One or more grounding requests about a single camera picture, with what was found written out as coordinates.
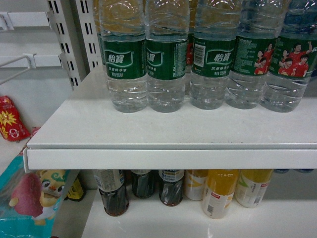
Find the white water shelf board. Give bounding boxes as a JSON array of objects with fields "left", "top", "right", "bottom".
[{"left": 23, "top": 66, "right": 317, "bottom": 170}]

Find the water bottle shelf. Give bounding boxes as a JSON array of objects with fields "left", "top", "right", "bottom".
[
  {"left": 189, "top": 0, "right": 242, "bottom": 110},
  {"left": 145, "top": 0, "right": 190, "bottom": 113}
]

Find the rightmost team water bottle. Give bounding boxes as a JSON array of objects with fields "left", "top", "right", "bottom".
[{"left": 260, "top": 0, "right": 317, "bottom": 113}]

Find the team label water bottle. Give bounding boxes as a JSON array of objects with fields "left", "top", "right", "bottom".
[{"left": 225, "top": 0, "right": 288, "bottom": 109}]

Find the dark tea bottle middle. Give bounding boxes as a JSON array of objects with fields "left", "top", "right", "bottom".
[{"left": 131, "top": 170, "right": 156, "bottom": 198}]

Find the yellow white bottle rear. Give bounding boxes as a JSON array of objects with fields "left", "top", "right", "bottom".
[{"left": 184, "top": 170, "right": 208, "bottom": 201}]

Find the dark tea bottle blue label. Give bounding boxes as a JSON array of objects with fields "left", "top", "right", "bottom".
[{"left": 158, "top": 170, "right": 185, "bottom": 207}]

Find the dark tea bottle front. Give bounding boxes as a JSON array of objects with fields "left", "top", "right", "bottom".
[{"left": 93, "top": 170, "right": 129, "bottom": 217}]

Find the orange drink bottle front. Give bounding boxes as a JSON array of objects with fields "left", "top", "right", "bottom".
[{"left": 202, "top": 169, "right": 239, "bottom": 219}]

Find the white slotted upright left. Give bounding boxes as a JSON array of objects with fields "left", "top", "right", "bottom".
[{"left": 47, "top": 0, "right": 82, "bottom": 89}]

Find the red sauce pouch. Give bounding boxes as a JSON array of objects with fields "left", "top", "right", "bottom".
[{"left": 0, "top": 96, "right": 30, "bottom": 142}]

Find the teal sweet potato noodle bag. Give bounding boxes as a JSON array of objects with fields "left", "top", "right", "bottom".
[{"left": 0, "top": 156, "right": 78, "bottom": 238}]

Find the white slotted upright post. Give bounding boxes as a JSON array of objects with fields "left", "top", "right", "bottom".
[{"left": 75, "top": 0, "right": 102, "bottom": 73}]

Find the white wire display hook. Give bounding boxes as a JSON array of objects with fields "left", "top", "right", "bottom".
[{"left": 0, "top": 53, "right": 38, "bottom": 85}]

